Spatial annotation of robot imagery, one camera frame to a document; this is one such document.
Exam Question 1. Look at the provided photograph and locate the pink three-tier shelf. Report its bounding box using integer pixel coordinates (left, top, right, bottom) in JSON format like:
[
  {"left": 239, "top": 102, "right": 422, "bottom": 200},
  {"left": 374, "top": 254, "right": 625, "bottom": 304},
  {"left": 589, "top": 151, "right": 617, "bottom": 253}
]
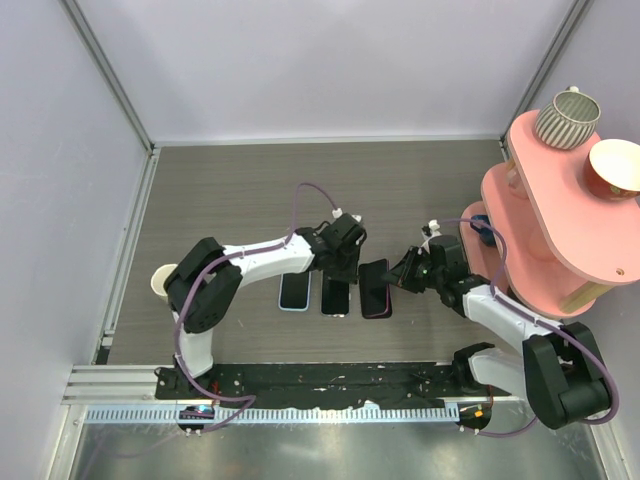
[{"left": 463, "top": 111, "right": 639, "bottom": 319}]

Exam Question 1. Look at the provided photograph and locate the blue cup on shelf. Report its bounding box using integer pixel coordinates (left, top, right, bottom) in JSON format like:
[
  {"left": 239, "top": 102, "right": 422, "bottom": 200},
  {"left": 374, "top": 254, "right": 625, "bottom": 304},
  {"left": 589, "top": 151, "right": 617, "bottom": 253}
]
[{"left": 471, "top": 215, "right": 497, "bottom": 248}]

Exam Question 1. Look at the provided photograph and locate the black phone case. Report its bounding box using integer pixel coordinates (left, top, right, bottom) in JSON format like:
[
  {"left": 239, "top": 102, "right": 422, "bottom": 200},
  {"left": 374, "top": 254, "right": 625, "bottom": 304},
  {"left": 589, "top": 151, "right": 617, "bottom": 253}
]
[{"left": 358, "top": 259, "right": 394, "bottom": 321}]

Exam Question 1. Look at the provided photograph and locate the yellow paper cup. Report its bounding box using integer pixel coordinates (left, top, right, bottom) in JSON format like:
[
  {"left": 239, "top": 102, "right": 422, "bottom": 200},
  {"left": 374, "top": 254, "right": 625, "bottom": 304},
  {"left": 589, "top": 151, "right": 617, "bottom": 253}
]
[{"left": 150, "top": 264, "right": 177, "bottom": 303}]

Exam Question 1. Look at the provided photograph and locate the red paper bowl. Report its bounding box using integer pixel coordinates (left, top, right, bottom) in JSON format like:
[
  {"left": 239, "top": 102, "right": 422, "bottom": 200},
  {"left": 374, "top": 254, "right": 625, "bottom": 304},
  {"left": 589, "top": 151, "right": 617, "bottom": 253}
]
[{"left": 583, "top": 139, "right": 640, "bottom": 201}]

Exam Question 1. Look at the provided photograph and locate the clear magsafe phone case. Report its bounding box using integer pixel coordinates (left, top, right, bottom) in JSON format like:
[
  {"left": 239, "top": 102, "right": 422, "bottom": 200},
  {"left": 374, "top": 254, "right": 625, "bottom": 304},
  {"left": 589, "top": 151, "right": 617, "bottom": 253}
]
[{"left": 319, "top": 277, "right": 353, "bottom": 319}]

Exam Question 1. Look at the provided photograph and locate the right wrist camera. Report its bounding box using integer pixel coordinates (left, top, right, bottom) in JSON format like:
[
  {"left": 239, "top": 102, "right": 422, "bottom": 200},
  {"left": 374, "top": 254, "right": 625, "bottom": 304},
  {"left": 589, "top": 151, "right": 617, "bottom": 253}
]
[{"left": 421, "top": 219, "right": 441, "bottom": 253}]

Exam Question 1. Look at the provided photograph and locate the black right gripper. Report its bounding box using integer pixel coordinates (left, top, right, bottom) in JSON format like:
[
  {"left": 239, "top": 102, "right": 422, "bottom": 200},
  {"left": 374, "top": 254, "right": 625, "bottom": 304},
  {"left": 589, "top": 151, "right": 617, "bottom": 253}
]
[{"left": 383, "top": 246, "right": 444, "bottom": 294}]

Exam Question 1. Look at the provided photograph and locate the light blue phone case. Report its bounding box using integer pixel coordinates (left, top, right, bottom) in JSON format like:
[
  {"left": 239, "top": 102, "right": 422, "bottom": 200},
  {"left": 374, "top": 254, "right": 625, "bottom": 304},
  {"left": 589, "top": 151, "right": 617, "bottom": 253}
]
[{"left": 277, "top": 272, "right": 314, "bottom": 314}]

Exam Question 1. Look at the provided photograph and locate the grey striped ceramic mug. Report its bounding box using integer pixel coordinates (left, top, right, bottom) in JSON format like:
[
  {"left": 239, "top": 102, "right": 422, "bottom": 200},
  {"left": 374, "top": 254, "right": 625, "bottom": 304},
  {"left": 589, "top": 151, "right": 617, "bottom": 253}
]
[{"left": 534, "top": 86, "right": 601, "bottom": 150}]

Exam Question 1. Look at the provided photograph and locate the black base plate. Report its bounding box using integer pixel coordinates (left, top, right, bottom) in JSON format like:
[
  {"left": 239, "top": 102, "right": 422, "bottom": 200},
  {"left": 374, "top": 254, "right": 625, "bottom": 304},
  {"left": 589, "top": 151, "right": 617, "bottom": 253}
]
[{"left": 155, "top": 362, "right": 507, "bottom": 410}]

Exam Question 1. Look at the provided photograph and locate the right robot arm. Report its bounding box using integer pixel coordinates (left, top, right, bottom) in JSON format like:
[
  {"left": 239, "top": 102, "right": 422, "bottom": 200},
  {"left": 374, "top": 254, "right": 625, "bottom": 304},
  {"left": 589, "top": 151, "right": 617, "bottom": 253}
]
[{"left": 382, "top": 235, "right": 619, "bottom": 429}]

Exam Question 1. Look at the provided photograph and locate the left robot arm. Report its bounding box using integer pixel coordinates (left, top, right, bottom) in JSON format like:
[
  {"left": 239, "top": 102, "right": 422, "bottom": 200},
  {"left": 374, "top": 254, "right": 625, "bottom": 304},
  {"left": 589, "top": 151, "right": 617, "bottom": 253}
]
[{"left": 163, "top": 212, "right": 367, "bottom": 399}]

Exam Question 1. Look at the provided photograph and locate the slotted aluminium cable rail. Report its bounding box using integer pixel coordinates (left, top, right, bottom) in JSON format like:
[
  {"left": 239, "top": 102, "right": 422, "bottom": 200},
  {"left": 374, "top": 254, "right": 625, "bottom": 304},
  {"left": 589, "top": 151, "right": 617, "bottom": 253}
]
[{"left": 85, "top": 402, "right": 459, "bottom": 425}]

